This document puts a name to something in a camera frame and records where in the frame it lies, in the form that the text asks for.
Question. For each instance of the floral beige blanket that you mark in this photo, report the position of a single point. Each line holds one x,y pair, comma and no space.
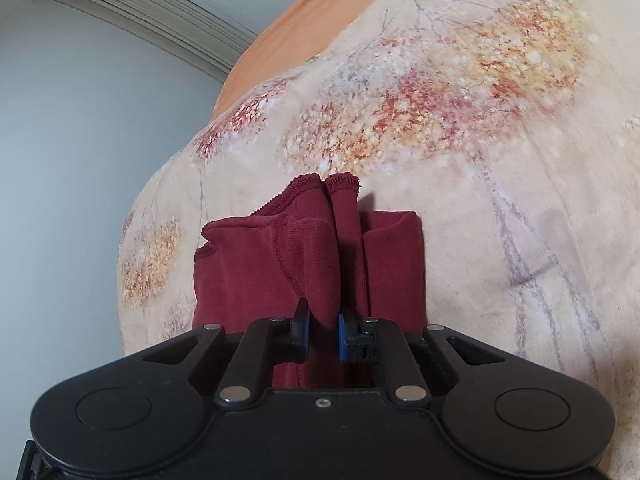
500,160

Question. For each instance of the orange bed sheet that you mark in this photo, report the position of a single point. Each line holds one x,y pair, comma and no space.
300,25

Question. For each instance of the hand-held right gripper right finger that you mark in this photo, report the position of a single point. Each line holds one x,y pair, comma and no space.
343,337

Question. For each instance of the maroon small garment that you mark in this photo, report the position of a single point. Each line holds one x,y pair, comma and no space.
310,255

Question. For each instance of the cream curtain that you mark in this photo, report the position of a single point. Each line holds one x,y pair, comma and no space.
145,10

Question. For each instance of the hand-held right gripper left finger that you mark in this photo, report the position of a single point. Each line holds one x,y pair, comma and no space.
302,332

